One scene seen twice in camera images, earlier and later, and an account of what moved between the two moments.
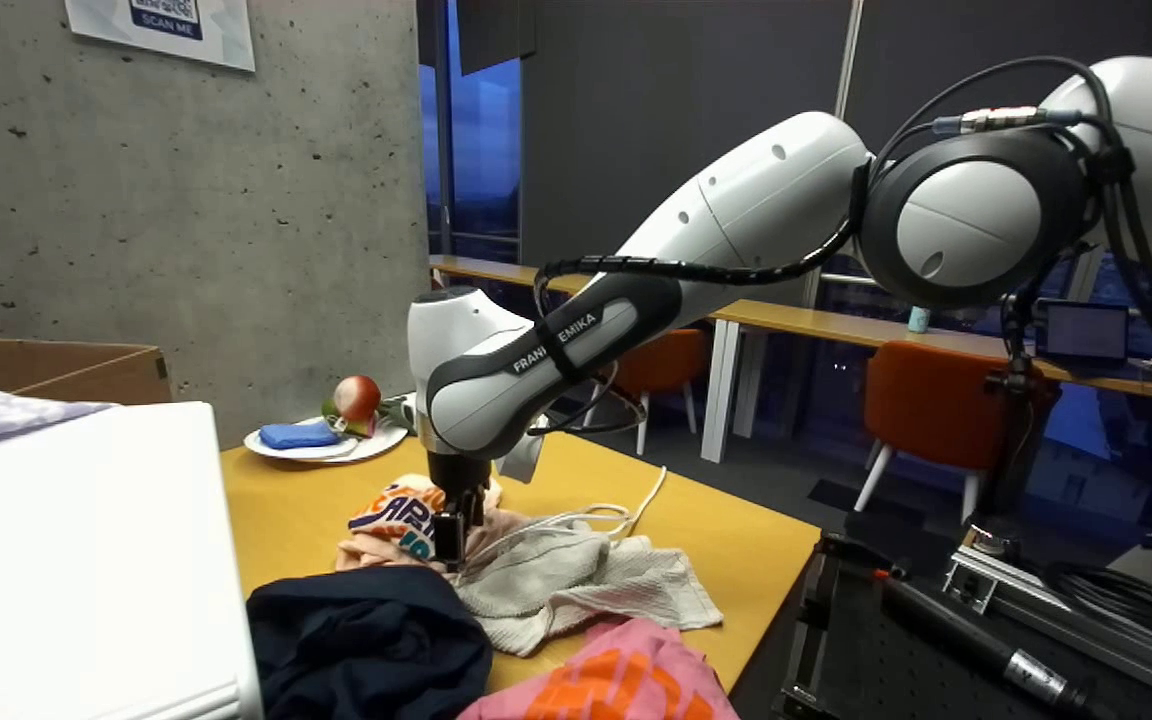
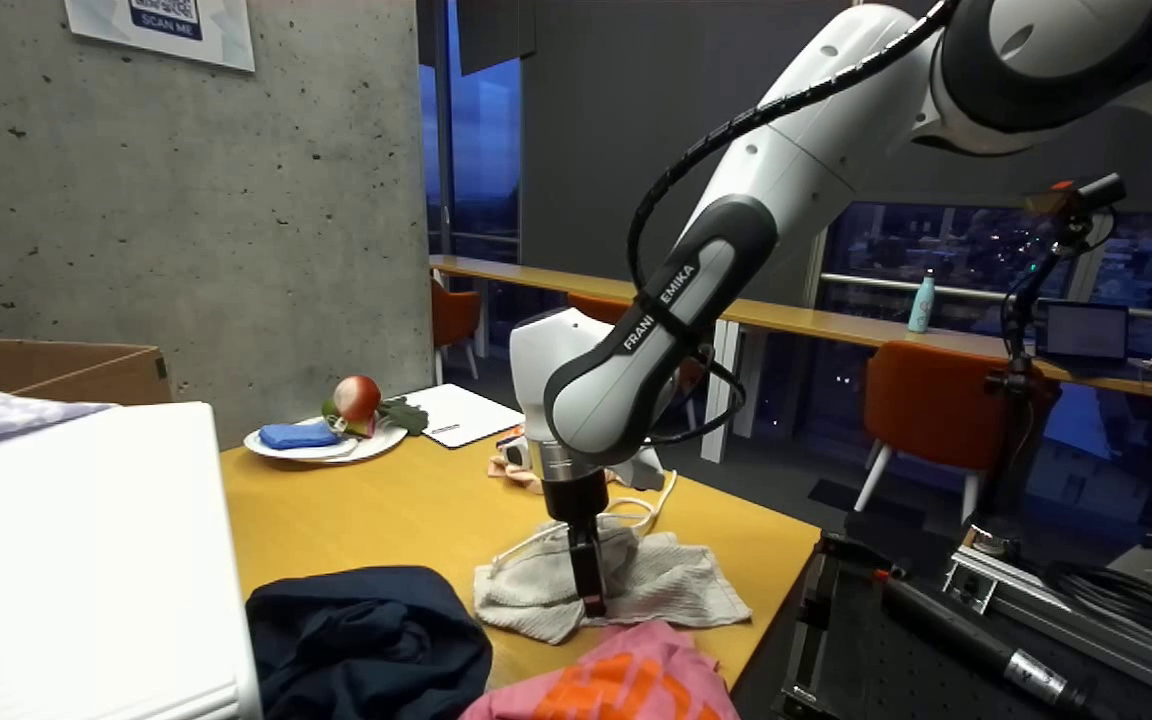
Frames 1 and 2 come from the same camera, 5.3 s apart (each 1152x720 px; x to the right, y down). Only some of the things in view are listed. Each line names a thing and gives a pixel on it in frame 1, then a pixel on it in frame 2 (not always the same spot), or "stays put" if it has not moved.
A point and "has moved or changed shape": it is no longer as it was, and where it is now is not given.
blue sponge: (289, 433) stays put
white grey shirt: (537, 577) has moved or changed shape
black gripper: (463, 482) → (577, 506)
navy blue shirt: (366, 647) stays put
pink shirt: (631, 670) stays put
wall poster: (206, 30) stays put
